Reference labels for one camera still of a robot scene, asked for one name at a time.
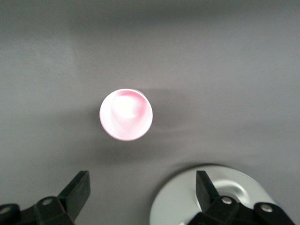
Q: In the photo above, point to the pink plastic cup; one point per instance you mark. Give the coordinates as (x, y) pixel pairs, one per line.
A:
(126, 117)

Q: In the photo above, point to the dark grey table mat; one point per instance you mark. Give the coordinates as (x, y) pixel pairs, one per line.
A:
(47, 93)

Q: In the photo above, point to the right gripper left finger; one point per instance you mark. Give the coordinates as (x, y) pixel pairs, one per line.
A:
(77, 192)

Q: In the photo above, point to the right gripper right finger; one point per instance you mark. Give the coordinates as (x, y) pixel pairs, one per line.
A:
(206, 194)

